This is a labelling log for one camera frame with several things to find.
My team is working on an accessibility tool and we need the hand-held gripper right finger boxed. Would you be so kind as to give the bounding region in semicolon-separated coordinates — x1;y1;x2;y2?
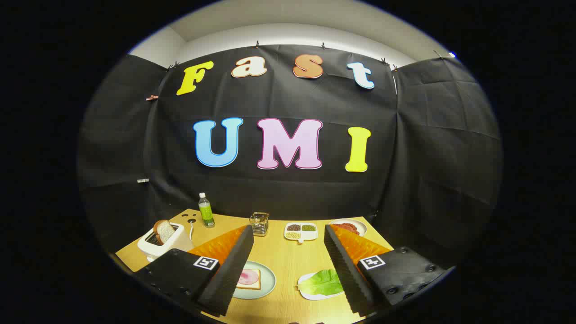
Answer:
324;224;455;315

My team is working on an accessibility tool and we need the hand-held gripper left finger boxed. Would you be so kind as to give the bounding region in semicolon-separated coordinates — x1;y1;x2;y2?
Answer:
135;225;254;316

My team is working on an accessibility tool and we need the green lettuce leaf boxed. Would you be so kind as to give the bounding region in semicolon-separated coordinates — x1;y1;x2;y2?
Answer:
298;269;344;297

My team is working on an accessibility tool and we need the plain bread slice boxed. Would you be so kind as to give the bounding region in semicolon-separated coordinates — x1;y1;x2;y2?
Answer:
153;220;176;246

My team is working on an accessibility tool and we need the bread slice with ham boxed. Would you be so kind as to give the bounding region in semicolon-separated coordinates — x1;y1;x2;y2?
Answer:
236;269;261;290

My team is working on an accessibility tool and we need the white leaf-shaped plate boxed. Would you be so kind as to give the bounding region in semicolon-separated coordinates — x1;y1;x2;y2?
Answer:
297;270;345;301

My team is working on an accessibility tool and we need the pale green round plate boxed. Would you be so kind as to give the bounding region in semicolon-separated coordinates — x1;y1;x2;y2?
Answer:
233;261;276;300

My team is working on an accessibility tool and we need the round white meat plate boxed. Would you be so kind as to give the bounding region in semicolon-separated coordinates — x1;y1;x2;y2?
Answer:
330;218;368;237

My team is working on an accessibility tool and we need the white toaster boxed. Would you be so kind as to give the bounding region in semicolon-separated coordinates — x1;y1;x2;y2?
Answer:
137;222;195;262

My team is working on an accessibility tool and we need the white divided bean dish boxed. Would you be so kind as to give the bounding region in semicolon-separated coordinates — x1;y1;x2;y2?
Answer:
284;222;319;244

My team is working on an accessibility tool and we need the green label water bottle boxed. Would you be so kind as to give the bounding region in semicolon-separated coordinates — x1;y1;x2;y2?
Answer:
198;193;215;228

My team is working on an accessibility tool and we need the black backdrop cloth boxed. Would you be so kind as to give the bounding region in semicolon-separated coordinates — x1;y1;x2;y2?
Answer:
76;44;503;270

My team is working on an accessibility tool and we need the metal wire utensil holder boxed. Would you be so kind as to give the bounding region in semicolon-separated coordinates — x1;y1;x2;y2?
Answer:
249;212;270;237

